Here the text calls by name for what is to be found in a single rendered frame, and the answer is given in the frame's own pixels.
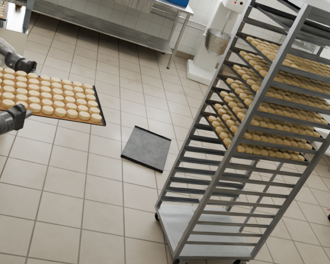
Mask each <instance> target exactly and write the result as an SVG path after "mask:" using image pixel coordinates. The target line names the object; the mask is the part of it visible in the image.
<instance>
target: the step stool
mask: <svg viewBox="0 0 330 264"><path fill-rule="evenodd" d="M314 129H315V130H316V131H317V132H318V133H321V134H323V135H328V134H329V132H330V130H327V129H321V128H316V127H314ZM313 142H314V141H310V142H309V143H310V144H311V145H312V143H313ZM315 144H316V146H317V147H318V149H319V148H320V146H321V145H322V142H317V141H315ZM315 149H316V148H315ZM318 149H316V150H318ZM324 154H325V155H328V156H330V146H329V147H328V149H327V150H326V151H325V153H324ZM328 172H330V167H329V169H328Z"/></svg>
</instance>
